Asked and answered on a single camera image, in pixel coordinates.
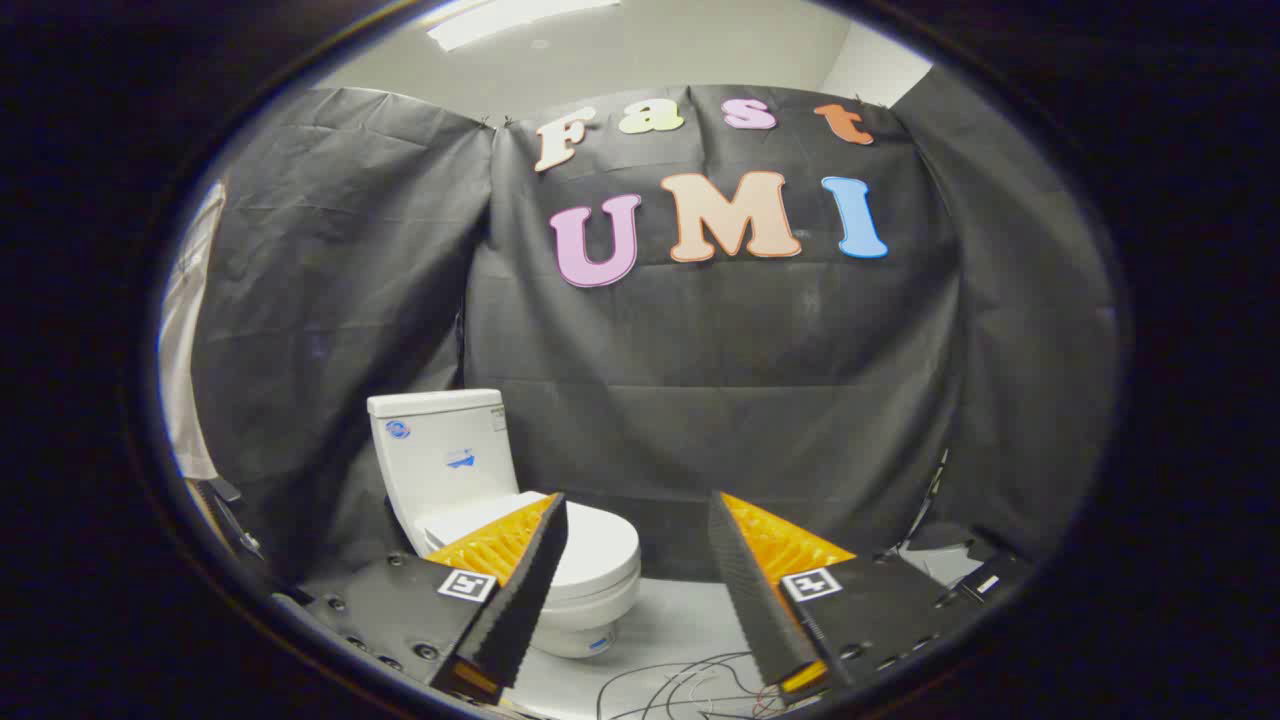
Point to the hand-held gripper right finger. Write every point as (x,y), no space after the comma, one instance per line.
(745,590)

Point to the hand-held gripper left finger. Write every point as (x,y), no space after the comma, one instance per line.
(530,590)

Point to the white toilet lid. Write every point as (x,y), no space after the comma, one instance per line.
(600,545)

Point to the white toilet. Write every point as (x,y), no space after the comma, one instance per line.
(445,455)

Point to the black backdrop cloth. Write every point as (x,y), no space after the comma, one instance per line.
(720,380)

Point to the black box white label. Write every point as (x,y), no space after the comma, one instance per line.
(965,565)

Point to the dark stand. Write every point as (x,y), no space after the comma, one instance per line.
(225,520)

